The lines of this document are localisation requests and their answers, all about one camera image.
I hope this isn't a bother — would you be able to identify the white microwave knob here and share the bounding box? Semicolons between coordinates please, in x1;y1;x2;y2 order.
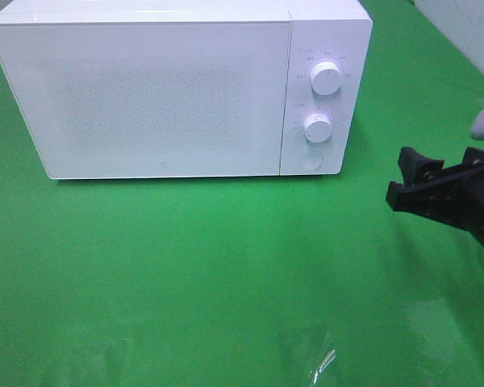
310;60;343;96
303;114;333;144

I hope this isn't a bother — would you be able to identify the green table cloth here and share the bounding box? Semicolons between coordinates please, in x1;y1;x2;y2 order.
0;1;484;386

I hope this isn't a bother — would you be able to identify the clear tape patch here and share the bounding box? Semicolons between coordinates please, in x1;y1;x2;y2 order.
403;298;466;385
278;322;342;386

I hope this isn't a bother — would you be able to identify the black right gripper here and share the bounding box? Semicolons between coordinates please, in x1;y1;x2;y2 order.
386;147;484;247

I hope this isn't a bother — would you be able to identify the clear tape patch right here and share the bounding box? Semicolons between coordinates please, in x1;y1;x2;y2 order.
403;298;466;385

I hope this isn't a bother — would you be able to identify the white microwave oven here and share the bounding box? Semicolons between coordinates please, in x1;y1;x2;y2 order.
0;1;373;180

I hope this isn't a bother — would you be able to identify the round door release button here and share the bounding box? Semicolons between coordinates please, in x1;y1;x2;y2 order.
299;151;324;171

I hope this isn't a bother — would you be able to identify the white microwave door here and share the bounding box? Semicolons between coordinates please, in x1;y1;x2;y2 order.
0;22;290;180

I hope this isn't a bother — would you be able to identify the clear tape patch centre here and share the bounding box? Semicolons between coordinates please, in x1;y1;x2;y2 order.
278;322;342;386

